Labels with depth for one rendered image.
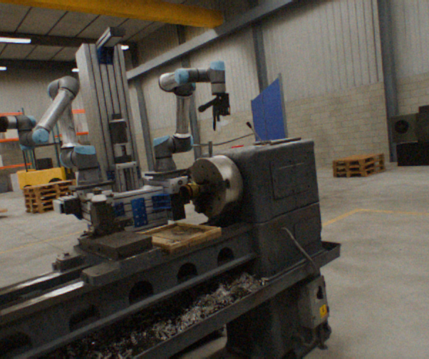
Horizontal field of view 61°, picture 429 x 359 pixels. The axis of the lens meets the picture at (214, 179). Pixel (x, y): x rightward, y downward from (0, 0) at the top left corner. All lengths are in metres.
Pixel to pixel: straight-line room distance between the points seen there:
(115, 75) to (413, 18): 10.44
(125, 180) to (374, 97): 10.59
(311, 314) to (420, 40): 10.41
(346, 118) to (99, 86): 10.93
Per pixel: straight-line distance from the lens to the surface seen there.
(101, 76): 2.54
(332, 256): 2.31
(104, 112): 2.49
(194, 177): 1.89
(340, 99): 12.92
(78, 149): 2.26
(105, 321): 1.52
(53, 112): 2.20
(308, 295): 2.23
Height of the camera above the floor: 1.32
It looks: 6 degrees down
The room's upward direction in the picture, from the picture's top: 8 degrees counter-clockwise
